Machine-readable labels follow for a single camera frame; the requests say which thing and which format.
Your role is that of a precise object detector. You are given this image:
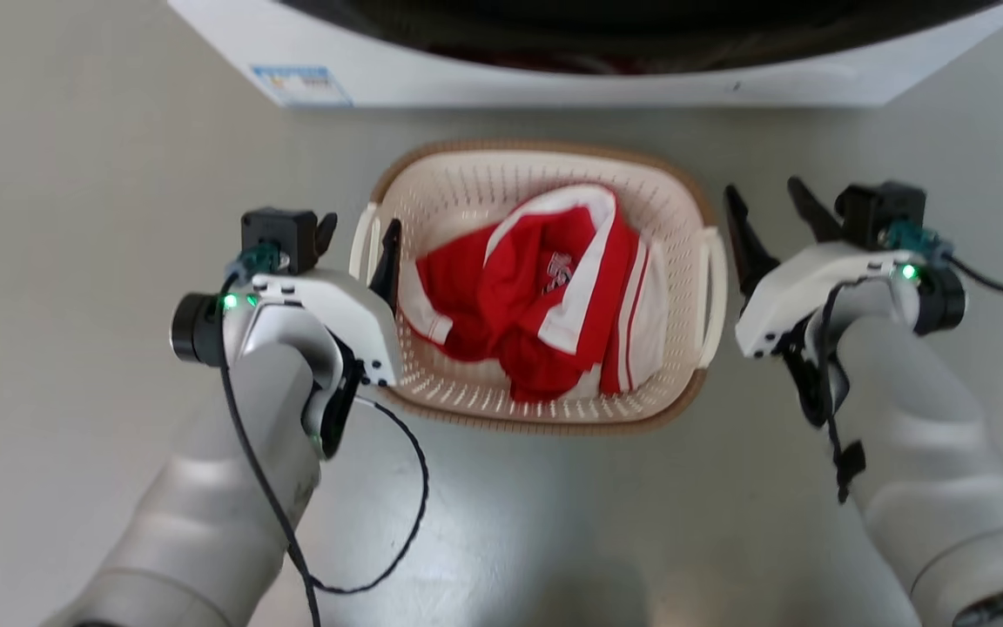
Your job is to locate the blue energy label sticker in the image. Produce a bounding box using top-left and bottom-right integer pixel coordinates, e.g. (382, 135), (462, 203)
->
(251, 64), (353, 108)

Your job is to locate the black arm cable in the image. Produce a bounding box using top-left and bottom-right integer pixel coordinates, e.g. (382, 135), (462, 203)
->
(219, 270), (430, 627)
(818, 279), (868, 506)

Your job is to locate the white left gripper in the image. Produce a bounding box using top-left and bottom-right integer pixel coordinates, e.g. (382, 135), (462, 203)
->
(249, 212), (402, 387)

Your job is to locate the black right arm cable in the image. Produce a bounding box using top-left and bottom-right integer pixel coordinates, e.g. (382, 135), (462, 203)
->
(818, 279), (868, 506)

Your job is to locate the cream plastic laundry basket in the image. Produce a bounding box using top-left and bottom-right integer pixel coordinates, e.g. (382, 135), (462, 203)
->
(349, 139), (729, 436)

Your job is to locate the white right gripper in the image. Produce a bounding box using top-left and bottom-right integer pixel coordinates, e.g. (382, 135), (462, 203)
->
(724, 176), (920, 360)

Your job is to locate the white front-load washing machine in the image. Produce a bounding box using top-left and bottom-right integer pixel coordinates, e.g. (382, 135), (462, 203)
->
(166, 0), (1003, 109)

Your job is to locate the red and white garment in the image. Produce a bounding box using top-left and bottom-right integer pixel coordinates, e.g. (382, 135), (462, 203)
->
(399, 183), (668, 403)

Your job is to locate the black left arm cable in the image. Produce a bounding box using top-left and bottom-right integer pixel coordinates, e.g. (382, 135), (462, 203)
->
(219, 270), (430, 627)

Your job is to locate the black round glass machine door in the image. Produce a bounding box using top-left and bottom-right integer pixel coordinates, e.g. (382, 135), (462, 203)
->
(279, 0), (1003, 75)

